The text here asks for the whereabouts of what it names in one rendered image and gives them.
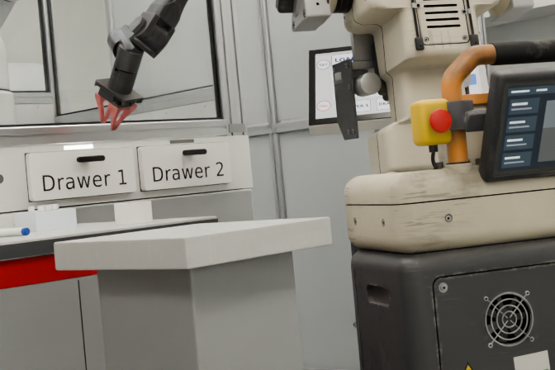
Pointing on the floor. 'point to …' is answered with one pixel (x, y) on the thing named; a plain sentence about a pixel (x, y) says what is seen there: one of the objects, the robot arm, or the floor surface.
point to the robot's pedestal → (199, 293)
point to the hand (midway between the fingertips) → (109, 123)
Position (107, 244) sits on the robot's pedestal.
